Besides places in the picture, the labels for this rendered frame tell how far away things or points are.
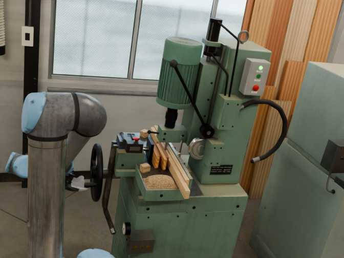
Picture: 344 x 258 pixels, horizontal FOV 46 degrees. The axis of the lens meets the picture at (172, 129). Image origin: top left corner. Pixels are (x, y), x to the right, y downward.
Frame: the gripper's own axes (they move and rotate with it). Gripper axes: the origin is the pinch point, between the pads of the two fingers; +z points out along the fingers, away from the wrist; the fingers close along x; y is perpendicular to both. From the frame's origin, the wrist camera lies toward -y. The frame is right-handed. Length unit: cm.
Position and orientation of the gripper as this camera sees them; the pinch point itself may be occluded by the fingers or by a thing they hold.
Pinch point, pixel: (84, 189)
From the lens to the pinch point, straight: 198.1
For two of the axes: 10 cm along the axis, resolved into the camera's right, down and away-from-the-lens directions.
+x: -2.7, -4.1, 8.7
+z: 8.4, 3.5, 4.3
